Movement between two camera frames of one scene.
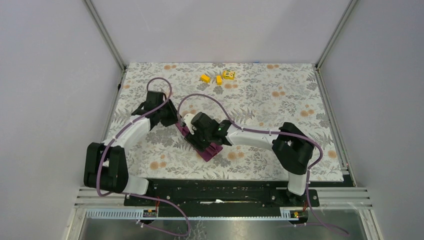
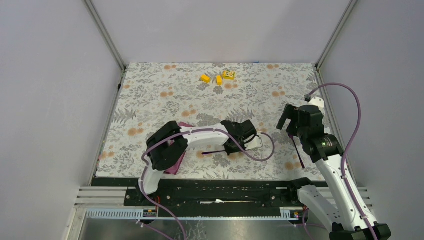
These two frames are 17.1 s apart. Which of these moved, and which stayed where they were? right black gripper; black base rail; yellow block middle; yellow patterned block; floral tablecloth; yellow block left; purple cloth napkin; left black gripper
Moved: right black gripper; purple cloth napkin; left black gripper
Stayed: floral tablecloth; yellow block left; yellow block middle; black base rail; yellow patterned block
